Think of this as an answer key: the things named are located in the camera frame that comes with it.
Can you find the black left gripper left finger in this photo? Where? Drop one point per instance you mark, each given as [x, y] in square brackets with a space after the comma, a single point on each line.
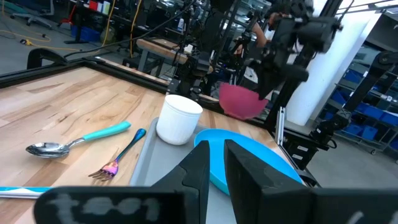
[196, 174]

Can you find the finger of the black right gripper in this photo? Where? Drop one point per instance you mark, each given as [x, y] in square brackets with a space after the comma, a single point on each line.
[262, 66]
[280, 81]

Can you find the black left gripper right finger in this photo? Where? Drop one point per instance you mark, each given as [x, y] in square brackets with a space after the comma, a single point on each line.
[258, 193]

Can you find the pink bowl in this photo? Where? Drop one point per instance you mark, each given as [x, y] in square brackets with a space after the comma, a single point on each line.
[239, 102]

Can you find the blue plate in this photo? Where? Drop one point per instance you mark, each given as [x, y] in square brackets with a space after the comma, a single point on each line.
[261, 149]

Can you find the white plastic cup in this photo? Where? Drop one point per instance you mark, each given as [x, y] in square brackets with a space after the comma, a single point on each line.
[178, 124]

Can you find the iridescent fork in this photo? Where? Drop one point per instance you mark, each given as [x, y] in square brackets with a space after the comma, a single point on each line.
[110, 169]

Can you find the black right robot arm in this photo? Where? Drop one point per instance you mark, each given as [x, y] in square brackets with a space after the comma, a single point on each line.
[199, 68]

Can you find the grey tray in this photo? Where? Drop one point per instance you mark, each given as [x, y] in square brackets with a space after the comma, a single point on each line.
[155, 165]

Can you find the person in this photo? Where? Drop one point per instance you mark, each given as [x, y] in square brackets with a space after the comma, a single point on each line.
[260, 35]

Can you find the white pillar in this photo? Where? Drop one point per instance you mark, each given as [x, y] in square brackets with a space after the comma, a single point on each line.
[323, 81]

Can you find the black table clamp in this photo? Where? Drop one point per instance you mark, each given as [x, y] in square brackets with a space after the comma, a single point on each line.
[308, 179]
[37, 54]

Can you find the shelving rack with blue bins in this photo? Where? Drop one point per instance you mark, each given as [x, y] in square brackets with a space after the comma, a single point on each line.
[370, 132]

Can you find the wooden background table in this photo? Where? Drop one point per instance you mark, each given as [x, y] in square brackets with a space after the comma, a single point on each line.
[155, 46]

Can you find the blue storage bin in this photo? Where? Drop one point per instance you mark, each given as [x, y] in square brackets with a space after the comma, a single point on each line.
[85, 34]

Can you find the red box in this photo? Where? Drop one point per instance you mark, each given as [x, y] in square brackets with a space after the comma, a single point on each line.
[93, 5]

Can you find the grey office chair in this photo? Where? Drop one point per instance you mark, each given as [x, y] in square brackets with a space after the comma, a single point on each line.
[34, 18]

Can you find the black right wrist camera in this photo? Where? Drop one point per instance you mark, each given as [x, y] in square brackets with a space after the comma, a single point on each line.
[320, 34]

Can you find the silver metal bracket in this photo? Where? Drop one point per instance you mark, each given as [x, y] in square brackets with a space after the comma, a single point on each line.
[280, 124]

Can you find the black aluminium table frame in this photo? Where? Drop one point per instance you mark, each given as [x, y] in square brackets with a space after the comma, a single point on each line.
[12, 79]

